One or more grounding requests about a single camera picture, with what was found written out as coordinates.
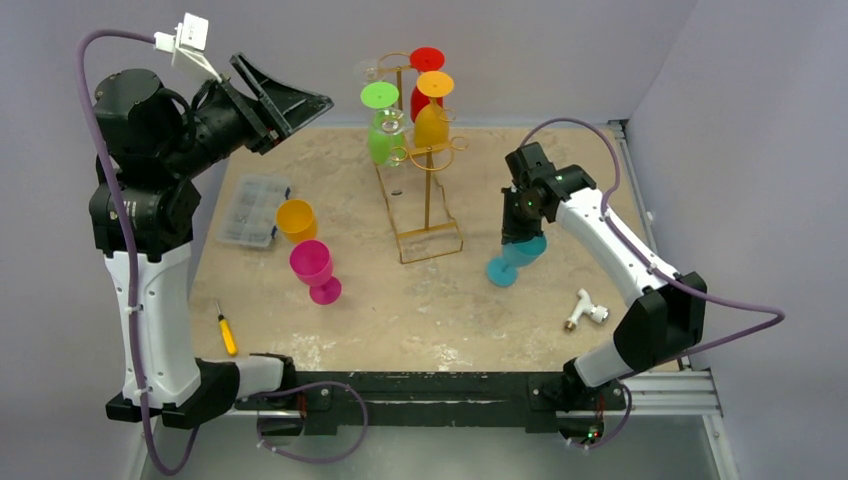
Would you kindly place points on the clear wine glass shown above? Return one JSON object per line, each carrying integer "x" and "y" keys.
{"x": 368, "y": 71}
{"x": 390, "y": 121}

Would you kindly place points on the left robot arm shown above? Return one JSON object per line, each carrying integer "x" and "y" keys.
{"x": 160, "y": 142}

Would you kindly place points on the gold wire glass rack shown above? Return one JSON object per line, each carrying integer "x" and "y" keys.
{"x": 415, "y": 198}

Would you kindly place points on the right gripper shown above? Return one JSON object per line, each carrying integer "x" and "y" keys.
{"x": 519, "y": 225}

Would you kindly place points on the yellow handled screwdriver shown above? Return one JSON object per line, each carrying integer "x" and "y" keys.
{"x": 226, "y": 331}

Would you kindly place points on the green wine glass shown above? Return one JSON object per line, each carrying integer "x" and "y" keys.
{"x": 376, "y": 96}

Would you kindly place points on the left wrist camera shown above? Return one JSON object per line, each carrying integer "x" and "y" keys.
{"x": 187, "y": 47}

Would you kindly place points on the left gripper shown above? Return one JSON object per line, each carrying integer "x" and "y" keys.
{"x": 285, "y": 108}

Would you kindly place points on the clear plastic organizer box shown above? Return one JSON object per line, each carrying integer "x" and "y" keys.
{"x": 249, "y": 220}

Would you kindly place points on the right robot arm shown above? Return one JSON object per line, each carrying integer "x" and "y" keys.
{"x": 665, "y": 312}

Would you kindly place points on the orange wine glass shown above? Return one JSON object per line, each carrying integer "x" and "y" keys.
{"x": 431, "y": 126}
{"x": 296, "y": 220}

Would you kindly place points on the red wine glass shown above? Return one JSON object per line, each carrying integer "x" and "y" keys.
{"x": 423, "y": 59}

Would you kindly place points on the white plastic pipe fitting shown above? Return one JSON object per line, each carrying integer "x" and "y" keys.
{"x": 585, "y": 307}

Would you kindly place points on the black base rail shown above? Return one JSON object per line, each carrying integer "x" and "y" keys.
{"x": 531, "y": 401}

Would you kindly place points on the pink wine glass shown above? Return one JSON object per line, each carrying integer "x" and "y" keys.
{"x": 312, "y": 263}

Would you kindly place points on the blue wine glass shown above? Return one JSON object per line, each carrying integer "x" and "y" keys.
{"x": 502, "y": 270}

